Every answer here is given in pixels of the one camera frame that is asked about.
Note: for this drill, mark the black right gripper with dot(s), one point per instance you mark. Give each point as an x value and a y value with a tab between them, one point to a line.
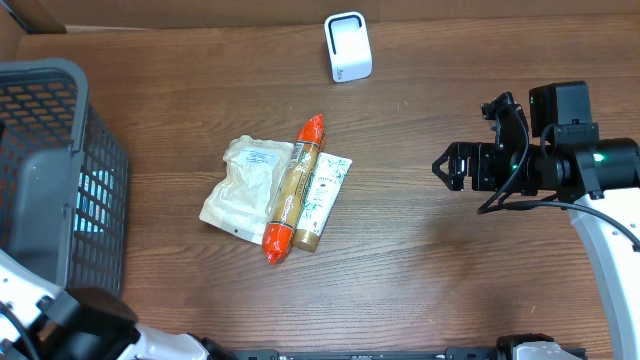
480	154

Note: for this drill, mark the grey plastic shopping basket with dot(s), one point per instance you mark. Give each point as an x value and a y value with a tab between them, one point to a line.
50	133

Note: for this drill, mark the white barcode scanner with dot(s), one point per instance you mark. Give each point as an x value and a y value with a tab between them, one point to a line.
348	46

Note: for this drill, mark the beige vacuum food pouch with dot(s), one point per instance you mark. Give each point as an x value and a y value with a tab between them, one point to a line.
242	202

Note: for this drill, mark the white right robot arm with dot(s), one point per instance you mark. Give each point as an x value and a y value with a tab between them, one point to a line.
554	157

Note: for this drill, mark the teal wet wipes pack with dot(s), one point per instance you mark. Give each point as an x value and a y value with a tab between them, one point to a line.
93	202

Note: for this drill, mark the white bamboo print tube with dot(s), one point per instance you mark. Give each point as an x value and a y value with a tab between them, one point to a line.
326	183

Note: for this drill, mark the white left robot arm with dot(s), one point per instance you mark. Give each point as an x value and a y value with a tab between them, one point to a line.
40	320

